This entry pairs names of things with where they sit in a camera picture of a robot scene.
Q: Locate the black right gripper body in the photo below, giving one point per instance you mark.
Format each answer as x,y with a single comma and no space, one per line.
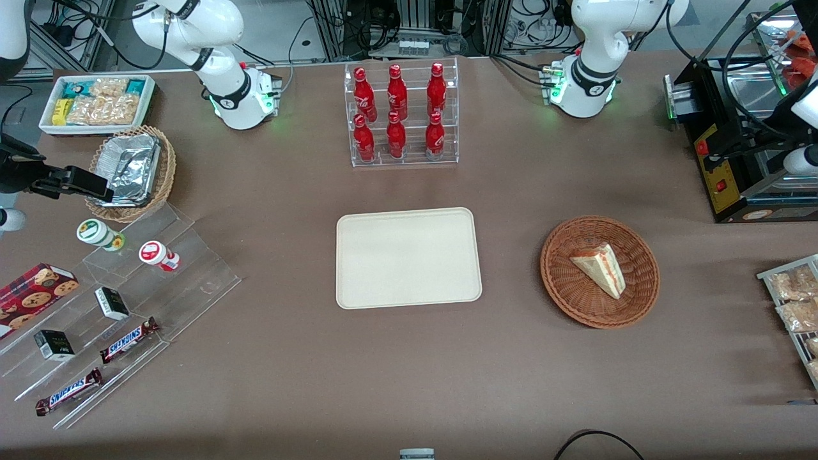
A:
18,174

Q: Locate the triangular sandwich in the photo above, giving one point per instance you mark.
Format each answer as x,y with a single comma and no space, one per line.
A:
604,271

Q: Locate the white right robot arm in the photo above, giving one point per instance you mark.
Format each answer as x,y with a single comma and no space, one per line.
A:
223,25

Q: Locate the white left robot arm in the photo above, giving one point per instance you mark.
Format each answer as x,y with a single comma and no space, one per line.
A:
594,38

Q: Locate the light wicker basket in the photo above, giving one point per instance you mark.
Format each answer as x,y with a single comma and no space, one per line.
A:
167,172

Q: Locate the round brown wicker basket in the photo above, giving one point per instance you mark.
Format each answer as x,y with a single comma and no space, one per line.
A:
575,291

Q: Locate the beige plastic tray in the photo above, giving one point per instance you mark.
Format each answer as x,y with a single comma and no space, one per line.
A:
409,259

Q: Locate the aluminium foil container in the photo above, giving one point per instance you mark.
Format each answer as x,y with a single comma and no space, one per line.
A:
128,166

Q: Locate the white right gripper cylinder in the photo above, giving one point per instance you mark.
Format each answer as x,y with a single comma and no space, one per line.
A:
9,219

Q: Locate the green-capped yogurt bottle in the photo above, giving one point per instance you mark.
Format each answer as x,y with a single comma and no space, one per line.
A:
94,232

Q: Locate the white rectangular snack bin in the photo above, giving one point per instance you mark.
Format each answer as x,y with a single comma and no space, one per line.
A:
48,124

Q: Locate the steel warmer pan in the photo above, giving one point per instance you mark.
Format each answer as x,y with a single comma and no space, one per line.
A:
757,92

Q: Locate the yellow snack packet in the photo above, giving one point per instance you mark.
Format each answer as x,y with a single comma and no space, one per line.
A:
61,112

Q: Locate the large clear snack bag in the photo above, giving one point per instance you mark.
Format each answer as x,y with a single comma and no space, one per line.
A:
105,110

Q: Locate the teal snack packet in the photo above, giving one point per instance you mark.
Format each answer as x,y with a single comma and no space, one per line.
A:
135,87
78,89

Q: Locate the black food warmer machine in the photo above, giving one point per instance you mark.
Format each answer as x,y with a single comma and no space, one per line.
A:
719,179

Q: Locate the red-capped yogurt bottle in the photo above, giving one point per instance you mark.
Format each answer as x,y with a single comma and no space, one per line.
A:
154,253

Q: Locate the small clear snack bag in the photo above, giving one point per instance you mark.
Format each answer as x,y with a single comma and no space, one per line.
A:
110,87

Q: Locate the red plaid cookie box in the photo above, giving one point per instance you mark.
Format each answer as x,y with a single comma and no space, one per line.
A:
35,297

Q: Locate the small black box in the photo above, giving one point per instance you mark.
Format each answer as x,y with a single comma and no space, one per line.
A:
112,303
54,345

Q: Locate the clear acrylic stepped display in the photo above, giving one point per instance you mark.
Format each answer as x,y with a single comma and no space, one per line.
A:
192,281

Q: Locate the clear bag of snacks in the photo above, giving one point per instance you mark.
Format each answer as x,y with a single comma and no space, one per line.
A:
795,284
799,316

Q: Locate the Snickers chocolate bar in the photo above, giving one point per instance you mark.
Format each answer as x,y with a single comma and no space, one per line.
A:
128,340
69,391

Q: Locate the red cola bottle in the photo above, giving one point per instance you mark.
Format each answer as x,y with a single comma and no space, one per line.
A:
364,96
396,137
364,140
436,89
434,137
397,92

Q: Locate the aluminium equipment rack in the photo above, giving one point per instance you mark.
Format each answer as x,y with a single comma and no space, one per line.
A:
332,25

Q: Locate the clear acrylic bottle rack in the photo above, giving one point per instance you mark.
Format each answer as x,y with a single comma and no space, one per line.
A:
415,156

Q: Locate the white power strip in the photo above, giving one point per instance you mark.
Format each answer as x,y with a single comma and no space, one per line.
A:
413,47

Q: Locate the small grey device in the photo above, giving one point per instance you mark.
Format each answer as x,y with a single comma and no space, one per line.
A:
416,454

